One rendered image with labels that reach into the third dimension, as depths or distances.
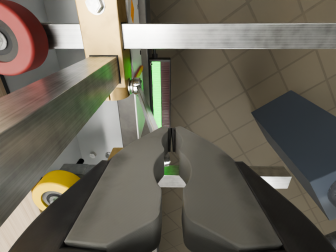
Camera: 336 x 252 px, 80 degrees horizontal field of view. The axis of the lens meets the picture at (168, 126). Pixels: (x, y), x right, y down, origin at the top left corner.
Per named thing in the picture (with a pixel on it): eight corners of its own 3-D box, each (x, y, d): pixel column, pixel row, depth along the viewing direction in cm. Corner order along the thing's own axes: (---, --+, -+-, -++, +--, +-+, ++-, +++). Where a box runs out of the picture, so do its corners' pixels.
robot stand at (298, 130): (290, 89, 117) (389, 148, 64) (305, 121, 126) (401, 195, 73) (250, 112, 124) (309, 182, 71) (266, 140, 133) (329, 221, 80)
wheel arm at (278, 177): (282, 162, 40) (293, 177, 36) (278, 175, 42) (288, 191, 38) (65, 160, 41) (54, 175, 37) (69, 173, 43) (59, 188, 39)
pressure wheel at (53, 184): (74, 138, 41) (42, 177, 31) (107, 159, 43) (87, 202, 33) (56, 161, 44) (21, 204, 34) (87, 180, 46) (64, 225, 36)
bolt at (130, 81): (150, 60, 42) (140, 80, 29) (150, 72, 43) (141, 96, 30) (141, 60, 42) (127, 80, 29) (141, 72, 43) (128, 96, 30)
